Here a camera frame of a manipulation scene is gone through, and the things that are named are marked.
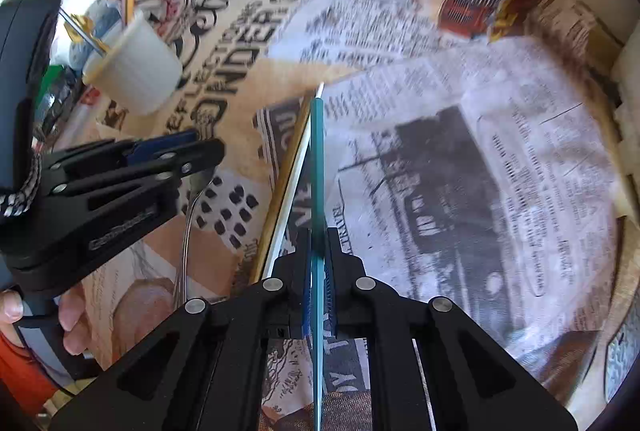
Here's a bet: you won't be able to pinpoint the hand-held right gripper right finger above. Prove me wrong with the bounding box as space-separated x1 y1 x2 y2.
325 227 591 431

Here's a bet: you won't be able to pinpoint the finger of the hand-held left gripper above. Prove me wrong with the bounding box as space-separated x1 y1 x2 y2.
50 138 226 198
47 129 197 172

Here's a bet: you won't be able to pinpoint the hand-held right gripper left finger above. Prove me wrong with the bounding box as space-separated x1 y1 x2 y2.
50 226 312 431

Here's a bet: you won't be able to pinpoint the white cup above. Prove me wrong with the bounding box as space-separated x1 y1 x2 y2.
82 16 184 117

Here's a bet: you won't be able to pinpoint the metal spoon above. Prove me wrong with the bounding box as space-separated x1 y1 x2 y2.
171 168 217 312

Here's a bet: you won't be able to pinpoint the silver chopstick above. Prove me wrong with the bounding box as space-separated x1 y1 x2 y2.
57 7 109 58

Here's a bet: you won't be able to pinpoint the person's left hand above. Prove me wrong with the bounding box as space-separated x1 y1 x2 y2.
0 283 96 357

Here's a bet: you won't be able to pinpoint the newspaper print tablecloth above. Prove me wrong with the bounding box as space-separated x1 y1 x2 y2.
65 0 626 431

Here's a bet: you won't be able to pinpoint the black white braided cord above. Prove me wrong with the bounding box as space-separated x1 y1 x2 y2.
0 150 42 218

